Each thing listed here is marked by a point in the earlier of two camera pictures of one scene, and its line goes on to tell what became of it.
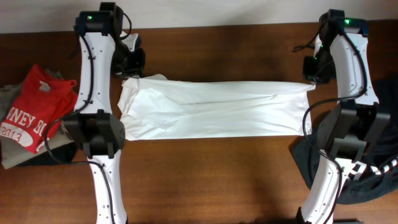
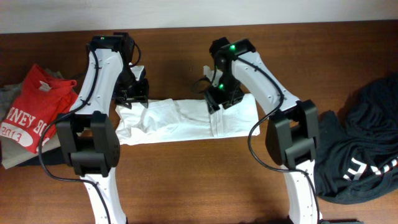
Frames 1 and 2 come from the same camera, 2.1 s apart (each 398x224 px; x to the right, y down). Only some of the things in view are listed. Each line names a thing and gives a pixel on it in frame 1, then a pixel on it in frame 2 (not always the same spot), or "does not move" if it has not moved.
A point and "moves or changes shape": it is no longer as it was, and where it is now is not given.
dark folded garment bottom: (64, 154) does not move
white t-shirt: (155, 107) moves or changes shape
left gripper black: (137, 70) → (142, 94)
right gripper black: (310, 74) → (212, 99)
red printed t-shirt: (41, 100) does not move
